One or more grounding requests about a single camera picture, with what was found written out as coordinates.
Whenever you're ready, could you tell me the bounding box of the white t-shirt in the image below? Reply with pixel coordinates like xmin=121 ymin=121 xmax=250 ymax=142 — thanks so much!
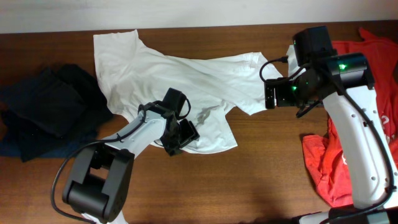
xmin=93 ymin=30 xmax=281 ymax=154

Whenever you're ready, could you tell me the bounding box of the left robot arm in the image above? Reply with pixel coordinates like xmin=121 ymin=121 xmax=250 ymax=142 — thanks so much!
xmin=59 ymin=88 xmax=200 ymax=223

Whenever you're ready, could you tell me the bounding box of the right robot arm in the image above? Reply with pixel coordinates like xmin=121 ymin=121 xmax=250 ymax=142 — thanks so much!
xmin=264 ymin=26 xmax=397 ymax=223

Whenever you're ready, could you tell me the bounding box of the red t-shirt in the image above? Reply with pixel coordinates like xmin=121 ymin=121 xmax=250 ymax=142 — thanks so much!
xmin=302 ymin=28 xmax=397 ymax=208

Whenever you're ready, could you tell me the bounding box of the black folded garment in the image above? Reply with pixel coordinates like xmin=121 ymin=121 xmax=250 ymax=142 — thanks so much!
xmin=1 ymin=64 xmax=113 ymax=162

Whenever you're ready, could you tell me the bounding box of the dark grey folded garment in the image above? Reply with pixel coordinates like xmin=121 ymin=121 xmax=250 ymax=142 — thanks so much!
xmin=1 ymin=68 xmax=87 ymax=137

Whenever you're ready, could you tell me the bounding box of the navy blue folded garment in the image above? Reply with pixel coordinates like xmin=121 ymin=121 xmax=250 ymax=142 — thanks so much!
xmin=1 ymin=131 xmax=98 ymax=161

